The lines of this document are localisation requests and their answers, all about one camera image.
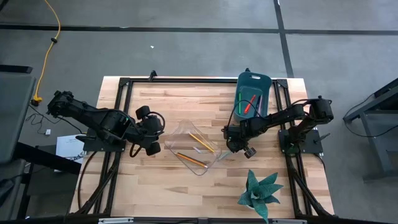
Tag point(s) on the yellow pencil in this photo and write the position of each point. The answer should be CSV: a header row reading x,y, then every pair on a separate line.
x,y
202,143

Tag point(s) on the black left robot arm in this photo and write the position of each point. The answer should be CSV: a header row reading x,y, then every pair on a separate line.
x,y
93,116

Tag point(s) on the dark grey side table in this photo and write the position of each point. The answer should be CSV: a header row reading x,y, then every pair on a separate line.
x,y
12,118

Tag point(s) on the white printed paper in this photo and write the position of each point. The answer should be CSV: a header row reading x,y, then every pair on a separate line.
x,y
66,146

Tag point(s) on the dark blue pen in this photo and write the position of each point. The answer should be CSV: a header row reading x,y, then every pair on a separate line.
x,y
257,106

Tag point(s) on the teal plastic bin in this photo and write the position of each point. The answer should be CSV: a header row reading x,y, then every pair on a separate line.
x,y
248,81

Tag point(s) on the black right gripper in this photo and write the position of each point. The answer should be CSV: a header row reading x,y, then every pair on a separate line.
x,y
237,135

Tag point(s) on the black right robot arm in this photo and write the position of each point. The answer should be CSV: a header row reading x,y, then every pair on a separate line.
x,y
280,116

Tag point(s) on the green pen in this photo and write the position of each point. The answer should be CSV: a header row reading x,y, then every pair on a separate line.
x,y
239,103

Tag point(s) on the lilac click pen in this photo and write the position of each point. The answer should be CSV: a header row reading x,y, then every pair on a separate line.
x,y
261,104

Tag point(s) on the black aluminium table frame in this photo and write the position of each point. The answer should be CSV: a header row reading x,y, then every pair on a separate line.
x,y
186,80

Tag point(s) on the orange pencil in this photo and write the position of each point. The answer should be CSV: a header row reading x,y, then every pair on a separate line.
x,y
191,159

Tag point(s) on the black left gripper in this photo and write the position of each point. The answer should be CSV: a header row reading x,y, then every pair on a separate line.
x,y
152,129

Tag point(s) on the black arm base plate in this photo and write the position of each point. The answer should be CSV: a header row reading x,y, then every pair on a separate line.
x,y
308,146
93,144

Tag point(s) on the light blue pencil with eraser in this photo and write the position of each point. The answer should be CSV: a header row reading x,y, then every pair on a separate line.
x,y
224,155

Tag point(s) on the silver table bracket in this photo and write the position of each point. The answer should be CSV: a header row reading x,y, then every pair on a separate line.
x,y
289,221
115,221

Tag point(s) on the clear plastic bin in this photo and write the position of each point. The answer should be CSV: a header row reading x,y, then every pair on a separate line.
x,y
183,137

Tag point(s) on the neon orange pen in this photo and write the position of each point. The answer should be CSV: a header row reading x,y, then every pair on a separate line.
x,y
249,104

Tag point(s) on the grey metal desk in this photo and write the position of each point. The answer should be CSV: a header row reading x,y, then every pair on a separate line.
x,y
374,143

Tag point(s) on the small white adapter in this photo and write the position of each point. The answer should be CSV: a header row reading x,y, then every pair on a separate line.
x,y
47,132

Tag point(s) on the black frame clamp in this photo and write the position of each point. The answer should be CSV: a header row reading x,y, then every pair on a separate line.
x,y
152,75

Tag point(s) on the artificial green plant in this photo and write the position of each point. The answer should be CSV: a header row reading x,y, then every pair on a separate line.
x,y
259,193

